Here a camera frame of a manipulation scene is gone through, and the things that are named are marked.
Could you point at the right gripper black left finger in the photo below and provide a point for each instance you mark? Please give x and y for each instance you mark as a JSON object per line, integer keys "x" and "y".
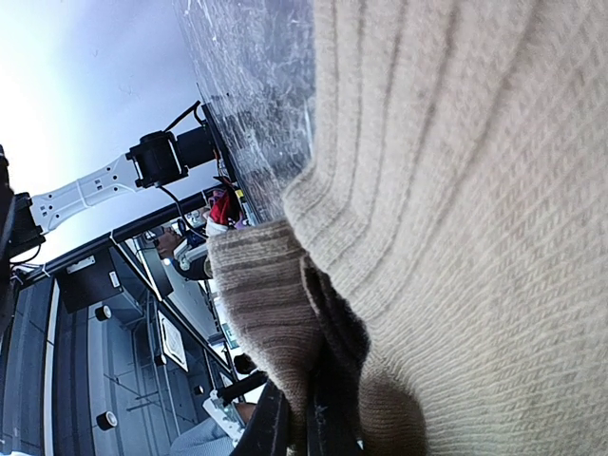
{"x": 267, "y": 434}

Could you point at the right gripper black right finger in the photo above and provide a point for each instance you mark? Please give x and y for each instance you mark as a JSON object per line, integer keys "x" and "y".
{"x": 329, "y": 430}

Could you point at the plain brown sock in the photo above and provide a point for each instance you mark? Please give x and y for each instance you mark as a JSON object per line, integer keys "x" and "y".
{"x": 449, "y": 236}

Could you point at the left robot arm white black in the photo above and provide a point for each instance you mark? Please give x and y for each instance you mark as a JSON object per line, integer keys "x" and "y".
{"x": 158, "y": 159}

